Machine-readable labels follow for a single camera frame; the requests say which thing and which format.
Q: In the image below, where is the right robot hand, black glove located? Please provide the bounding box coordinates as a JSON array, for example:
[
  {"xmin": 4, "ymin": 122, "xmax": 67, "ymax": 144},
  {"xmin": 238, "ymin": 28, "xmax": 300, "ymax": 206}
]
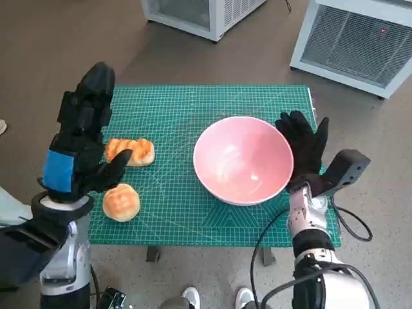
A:
[{"xmin": 275, "ymin": 110, "xmax": 330, "ymax": 185}]

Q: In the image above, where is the black left robot hand, blue tape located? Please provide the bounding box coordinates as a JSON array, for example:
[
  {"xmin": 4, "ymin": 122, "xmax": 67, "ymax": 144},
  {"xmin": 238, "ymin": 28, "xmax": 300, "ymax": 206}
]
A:
[{"xmin": 38, "ymin": 62, "xmax": 135, "ymax": 203}]

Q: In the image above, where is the black electronic box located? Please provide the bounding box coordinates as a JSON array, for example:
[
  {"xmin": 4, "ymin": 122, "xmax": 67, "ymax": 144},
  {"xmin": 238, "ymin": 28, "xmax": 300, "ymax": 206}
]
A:
[{"xmin": 96, "ymin": 286, "xmax": 127, "ymax": 309}]

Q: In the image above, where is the black table leg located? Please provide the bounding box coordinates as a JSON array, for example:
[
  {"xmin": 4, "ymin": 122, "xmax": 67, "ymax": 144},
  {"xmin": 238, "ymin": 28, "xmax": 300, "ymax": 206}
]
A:
[
  {"xmin": 259, "ymin": 247, "xmax": 276, "ymax": 267},
  {"xmin": 146, "ymin": 246, "xmax": 162, "ymax": 262}
]

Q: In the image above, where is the pink bowl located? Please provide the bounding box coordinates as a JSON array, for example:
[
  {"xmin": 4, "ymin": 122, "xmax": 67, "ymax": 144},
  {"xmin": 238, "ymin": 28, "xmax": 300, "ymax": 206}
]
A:
[{"xmin": 192, "ymin": 116, "xmax": 295, "ymax": 207}]

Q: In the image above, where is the green cutting mat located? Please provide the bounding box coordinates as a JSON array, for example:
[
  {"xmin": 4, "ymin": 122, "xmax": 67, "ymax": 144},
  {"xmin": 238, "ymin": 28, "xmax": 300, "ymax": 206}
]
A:
[{"xmin": 88, "ymin": 84, "xmax": 342, "ymax": 248}]

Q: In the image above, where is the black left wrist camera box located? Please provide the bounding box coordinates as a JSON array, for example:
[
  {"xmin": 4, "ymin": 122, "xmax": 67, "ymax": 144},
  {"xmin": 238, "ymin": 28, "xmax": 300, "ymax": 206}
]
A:
[{"xmin": 0, "ymin": 218, "xmax": 70, "ymax": 290}]

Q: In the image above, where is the long striped toy bread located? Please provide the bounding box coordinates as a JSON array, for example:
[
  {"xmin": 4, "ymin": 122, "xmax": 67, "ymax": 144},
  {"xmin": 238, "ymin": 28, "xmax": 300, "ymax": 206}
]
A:
[{"xmin": 104, "ymin": 138, "xmax": 155, "ymax": 167}]

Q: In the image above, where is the white mesh cabinet, red light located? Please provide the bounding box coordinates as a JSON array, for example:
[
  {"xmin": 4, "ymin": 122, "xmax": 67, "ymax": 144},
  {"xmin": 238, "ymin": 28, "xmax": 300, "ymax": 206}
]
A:
[{"xmin": 288, "ymin": 0, "xmax": 412, "ymax": 100}]

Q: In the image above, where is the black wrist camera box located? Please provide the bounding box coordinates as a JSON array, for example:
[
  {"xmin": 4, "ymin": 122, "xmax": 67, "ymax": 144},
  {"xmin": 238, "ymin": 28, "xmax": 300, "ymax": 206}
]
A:
[
  {"xmin": 321, "ymin": 149, "xmax": 371, "ymax": 196},
  {"xmin": 0, "ymin": 218, "xmax": 70, "ymax": 290}
]

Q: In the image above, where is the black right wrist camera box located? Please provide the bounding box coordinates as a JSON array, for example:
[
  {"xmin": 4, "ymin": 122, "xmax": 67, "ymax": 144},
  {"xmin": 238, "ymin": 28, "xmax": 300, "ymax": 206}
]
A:
[{"xmin": 321, "ymin": 149, "xmax": 371, "ymax": 196}]

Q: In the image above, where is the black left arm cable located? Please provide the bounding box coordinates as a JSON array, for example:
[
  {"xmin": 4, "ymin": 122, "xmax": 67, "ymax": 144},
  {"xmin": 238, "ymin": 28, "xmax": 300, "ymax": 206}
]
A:
[{"xmin": 89, "ymin": 265, "xmax": 98, "ymax": 299}]

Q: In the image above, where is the round toy bread bun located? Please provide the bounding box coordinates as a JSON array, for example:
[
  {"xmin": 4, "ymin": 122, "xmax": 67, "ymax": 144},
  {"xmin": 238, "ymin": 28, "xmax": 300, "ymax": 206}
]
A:
[{"xmin": 102, "ymin": 183, "xmax": 141, "ymax": 223}]

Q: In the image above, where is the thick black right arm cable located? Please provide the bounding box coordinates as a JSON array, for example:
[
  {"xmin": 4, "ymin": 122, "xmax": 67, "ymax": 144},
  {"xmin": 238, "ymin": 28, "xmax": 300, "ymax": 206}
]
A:
[{"xmin": 259, "ymin": 263, "xmax": 380, "ymax": 309}]

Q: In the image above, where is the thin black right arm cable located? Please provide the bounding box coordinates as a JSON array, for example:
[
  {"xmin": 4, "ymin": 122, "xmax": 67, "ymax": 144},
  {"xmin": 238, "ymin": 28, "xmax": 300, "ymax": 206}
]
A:
[{"xmin": 250, "ymin": 198, "xmax": 374, "ymax": 309}]

